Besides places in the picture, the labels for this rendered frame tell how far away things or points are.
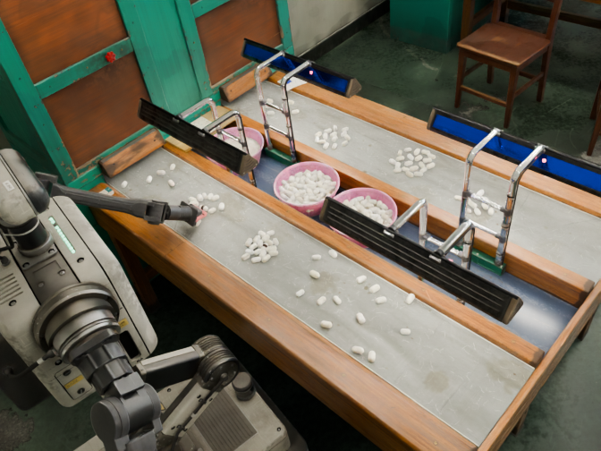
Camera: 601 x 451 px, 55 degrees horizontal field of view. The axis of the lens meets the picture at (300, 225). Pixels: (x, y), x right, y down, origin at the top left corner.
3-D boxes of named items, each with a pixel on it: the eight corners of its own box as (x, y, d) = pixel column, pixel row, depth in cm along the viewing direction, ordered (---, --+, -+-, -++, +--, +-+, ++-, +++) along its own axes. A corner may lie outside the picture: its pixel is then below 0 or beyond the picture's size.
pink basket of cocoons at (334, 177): (328, 228, 223) (325, 210, 216) (266, 216, 232) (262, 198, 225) (350, 184, 240) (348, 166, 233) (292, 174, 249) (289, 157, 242)
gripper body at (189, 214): (185, 200, 220) (170, 199, 214) (201, 211, 215) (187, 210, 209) (180, 216, 222) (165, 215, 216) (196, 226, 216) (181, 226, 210)
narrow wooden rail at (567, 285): (579, 313, 185) (588, 292, 177) (218, 128, 284) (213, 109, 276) (588, 302, 187) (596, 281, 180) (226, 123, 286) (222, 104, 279)
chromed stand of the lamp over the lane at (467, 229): (434, 355, 178) (442, 259, 147) (383, 322, 189) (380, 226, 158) (467, 316, 187) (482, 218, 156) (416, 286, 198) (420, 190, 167)
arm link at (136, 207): (29, 205, 186) (35, 173, 184) (29, 202, 191) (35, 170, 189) (160, 228, 204) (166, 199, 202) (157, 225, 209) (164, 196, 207)
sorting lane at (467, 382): (478, 450, 152) (479, 446, 150) (108, 186, 250) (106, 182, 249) (534, 372, 165) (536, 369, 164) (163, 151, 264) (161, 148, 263)
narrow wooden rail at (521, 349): (529, 384, 170) (536, 363, 162) (166, 162, 269) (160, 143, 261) (538, 370, 173) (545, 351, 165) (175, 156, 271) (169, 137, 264)
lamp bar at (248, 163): (242, 177, 193) (238, 160, 188) (138, 118, 227) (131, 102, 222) (259, 165, 197) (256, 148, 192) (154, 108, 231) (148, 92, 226)
